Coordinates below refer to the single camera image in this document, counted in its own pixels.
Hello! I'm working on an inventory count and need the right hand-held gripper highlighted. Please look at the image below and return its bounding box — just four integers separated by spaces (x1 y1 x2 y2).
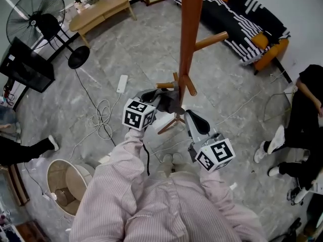
184 109 237 173

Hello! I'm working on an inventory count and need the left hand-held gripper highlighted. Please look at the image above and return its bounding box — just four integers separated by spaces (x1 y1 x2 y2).
122 88 168 132

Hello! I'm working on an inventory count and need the grey cap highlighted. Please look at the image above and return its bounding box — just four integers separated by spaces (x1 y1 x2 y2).
153 83 187 115

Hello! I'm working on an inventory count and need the brown wooden coat rack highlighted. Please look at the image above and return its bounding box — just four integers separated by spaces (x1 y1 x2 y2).
155 0 229 136

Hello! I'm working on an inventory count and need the person's left forearm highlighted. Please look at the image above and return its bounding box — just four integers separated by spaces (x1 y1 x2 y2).
84 128 146 213

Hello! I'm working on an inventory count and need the person's right forearm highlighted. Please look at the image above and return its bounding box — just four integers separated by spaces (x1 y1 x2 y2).
198 168 236 213

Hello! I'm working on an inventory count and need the white power strip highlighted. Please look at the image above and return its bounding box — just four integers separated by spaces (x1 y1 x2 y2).
116 74 129 94

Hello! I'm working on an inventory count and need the person's right shoe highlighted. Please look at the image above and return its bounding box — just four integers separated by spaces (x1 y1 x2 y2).
172 152 184 170

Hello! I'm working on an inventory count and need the person's shoe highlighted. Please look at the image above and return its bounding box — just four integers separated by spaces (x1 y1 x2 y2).
162 154 174 171
172 152 184 170

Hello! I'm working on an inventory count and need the person's left shoe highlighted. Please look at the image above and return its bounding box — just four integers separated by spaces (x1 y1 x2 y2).
162 154 174 171

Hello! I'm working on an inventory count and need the person's pink striped shirt torso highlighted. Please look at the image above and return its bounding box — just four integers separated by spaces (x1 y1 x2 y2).
69 169 266 242

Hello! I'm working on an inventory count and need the light wooden coffee table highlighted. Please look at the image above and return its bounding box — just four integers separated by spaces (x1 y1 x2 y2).
68 0 138 48

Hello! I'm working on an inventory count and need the small orange cushion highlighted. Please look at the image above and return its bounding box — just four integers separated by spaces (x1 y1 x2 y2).
250 32 270 50

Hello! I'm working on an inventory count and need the orange sofa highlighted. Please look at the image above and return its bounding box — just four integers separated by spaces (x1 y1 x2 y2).
174 0 291 76

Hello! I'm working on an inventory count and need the black white striped blanket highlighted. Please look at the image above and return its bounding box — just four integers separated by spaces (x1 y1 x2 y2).
174 0 291 67

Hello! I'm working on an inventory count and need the black tower appliance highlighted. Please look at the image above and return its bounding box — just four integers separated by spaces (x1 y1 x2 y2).
0 36 56 94

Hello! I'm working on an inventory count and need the beige round bin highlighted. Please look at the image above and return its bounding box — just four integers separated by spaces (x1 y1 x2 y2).
46 159 89 217

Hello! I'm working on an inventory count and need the black standing fan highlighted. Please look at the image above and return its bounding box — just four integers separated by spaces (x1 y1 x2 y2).
6 0 91 70

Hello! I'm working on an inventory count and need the black flat object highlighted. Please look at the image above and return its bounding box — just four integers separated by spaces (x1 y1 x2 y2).
277 217 304 242

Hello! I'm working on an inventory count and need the dark wooden furniture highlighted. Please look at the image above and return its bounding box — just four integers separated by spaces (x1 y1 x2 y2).
4 163 31 207

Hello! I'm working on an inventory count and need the coiled white cable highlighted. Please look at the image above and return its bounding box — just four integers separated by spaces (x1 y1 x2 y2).
68 91 122 161

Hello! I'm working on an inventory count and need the black strap of left gripper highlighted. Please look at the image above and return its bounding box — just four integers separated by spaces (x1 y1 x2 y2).
142 141 151 177

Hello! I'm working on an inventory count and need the black fan cable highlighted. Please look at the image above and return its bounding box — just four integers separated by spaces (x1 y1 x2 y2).
74 68 117 148

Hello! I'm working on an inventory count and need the black equipment with cables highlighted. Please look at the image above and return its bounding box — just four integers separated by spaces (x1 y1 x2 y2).
287 187 304 207

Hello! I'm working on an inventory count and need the thin white cable with plug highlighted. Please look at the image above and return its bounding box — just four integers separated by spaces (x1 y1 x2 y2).
23 160 59 202

